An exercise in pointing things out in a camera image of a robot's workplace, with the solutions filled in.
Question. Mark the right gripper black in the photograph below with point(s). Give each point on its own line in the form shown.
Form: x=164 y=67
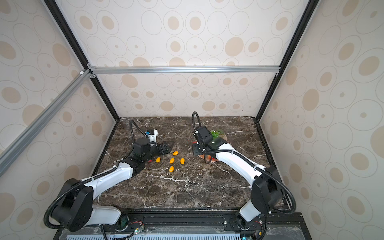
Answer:
x=195 y=151

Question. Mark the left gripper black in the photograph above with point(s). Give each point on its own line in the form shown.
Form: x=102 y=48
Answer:
x=164 y=145

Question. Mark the pink scalloped fruit bowl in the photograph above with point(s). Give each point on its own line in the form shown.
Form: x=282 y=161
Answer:
x=208 y=158

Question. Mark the green grape bunch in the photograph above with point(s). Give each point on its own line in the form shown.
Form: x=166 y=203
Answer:
x=216 y=134

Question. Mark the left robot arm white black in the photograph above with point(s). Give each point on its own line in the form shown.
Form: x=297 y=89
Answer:
x=73 y=208

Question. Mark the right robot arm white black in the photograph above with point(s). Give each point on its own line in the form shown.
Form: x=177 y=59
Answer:
x=268 y=193

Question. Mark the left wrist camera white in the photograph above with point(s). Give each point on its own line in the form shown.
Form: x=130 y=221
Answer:
x=152 y=135

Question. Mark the horizontal aluminium rail back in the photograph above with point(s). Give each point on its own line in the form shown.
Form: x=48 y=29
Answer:
x=186 y=70

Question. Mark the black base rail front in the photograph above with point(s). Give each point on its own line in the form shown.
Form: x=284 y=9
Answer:
x=193 y=224

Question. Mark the black frame post left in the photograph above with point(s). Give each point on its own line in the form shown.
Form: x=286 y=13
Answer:
x=59 y=18

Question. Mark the black frame post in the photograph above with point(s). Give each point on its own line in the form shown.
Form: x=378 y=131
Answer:
x=304 y=20
x=59 y=18

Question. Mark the diagonal aluminium rail left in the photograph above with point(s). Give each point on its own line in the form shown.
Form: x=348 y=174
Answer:
x=25 y=138

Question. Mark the black frame post right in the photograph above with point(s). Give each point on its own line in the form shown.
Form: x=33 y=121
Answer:
x=304 y=20

